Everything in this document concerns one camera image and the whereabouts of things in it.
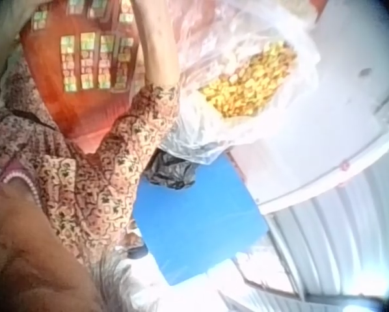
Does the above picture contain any blue plastic board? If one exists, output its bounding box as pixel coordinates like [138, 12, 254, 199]
[131, 152, 269, 287]

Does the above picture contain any red tray of small packets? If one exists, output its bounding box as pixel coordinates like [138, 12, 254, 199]
[18, 0, 150, 153]

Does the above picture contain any black plastic bag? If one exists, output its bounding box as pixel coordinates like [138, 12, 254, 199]
[144, 149, 197, 190]

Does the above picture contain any clear bag of yellow snacks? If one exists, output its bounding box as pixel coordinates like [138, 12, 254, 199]
[160, 0, 322, 165]

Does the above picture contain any corrugated metal sheet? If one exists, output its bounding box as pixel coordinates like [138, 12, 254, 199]
[220, 142, 389, 312]

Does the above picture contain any white table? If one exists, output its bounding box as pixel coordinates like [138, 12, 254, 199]
[228, 0, 389, 214]

